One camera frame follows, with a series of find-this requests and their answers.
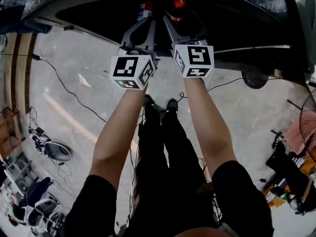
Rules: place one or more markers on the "dark soda bottle red cap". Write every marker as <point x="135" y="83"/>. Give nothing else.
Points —
<point x="179" y="4"/>

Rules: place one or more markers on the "person's black shirt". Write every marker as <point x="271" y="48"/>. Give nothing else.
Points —
<point x="91" y="206"/>

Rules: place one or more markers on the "person's right forearm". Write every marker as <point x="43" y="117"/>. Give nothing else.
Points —
<point x="209" y="122"/>

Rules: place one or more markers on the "person's left forearm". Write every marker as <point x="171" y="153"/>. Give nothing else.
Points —
<point x="118" y="127"/>

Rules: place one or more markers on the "wooden cabinet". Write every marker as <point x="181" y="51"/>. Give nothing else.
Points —
<point x="10" y="132"/>

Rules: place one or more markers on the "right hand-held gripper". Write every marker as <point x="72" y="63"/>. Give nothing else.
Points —
<point x="197" y="58"/>

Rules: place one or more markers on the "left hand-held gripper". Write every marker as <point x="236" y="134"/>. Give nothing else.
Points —
<point x="128" y="68"/>

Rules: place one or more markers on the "person's shoe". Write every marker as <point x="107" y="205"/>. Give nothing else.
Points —
<point x="172" y="105"/>
<point x="148" y="101"/>

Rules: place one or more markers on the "person's right shoe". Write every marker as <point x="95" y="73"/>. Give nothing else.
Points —
<point x="172" y="105"/>

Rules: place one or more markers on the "person's left shoe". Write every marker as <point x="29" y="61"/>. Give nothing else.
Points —
<point x="148" y="101"/>

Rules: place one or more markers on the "pink cloth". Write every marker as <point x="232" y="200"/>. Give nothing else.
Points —
<point x="298" y="132"/>

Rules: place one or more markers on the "wooden bench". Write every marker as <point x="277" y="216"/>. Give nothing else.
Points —
<point x="19" y="70"/>

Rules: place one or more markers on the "person's black trousers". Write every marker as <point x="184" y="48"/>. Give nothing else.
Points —
<point x="170" y="169"/>

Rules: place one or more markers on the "spare hand-held gripper set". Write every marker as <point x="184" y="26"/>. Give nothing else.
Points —
<point x="38" y="139"/>

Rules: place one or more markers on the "black mini fridge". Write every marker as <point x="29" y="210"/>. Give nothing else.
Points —
<point x="247" y="13"/>

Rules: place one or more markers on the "black round-top case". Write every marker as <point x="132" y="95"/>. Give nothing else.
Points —
<point x="58" y="150"/>

